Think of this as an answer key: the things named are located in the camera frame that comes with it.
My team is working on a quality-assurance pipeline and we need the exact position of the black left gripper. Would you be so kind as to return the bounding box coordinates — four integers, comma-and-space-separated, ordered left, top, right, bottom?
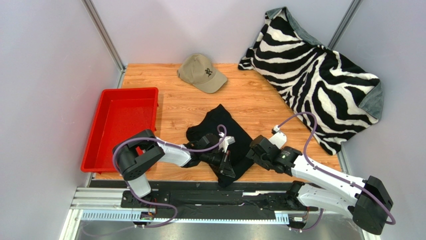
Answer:
200, 148, 235, 178

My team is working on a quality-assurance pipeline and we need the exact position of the black t shirt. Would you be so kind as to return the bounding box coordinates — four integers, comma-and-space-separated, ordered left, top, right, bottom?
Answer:
185, 104, 254, 188

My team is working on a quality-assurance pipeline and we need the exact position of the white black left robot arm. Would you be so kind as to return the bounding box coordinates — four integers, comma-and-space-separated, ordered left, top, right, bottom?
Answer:
112, 129, 236, 207

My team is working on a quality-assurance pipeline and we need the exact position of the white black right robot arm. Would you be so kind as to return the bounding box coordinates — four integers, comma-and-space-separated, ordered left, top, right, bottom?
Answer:
247, 131, 394, 236

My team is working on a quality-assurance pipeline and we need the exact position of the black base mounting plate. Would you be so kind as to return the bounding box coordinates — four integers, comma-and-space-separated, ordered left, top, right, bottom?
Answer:
91, 180, 320, 220

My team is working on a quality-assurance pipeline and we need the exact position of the beige baseball cap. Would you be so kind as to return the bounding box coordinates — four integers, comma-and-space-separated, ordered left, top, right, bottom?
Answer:
177, 53, 228, 94

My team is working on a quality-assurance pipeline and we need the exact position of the zebra print blanket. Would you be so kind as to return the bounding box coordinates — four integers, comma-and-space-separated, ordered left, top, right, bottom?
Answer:
238, 7, 384, 155

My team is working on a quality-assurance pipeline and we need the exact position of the red plastic tray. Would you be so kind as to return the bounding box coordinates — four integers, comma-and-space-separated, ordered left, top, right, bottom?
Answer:
80, 87, 159, 174

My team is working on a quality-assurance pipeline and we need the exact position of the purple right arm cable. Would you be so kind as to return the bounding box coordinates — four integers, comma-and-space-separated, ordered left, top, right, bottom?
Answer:
272, 111, 397, 233

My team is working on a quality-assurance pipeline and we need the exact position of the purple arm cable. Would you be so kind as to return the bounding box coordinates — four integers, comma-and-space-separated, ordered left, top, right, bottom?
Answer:
272, 111, 397, 233
81, 124, 228, 238

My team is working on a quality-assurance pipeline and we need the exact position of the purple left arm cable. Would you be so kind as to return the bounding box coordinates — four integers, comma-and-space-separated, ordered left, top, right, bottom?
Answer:
81, 124, 228, 238

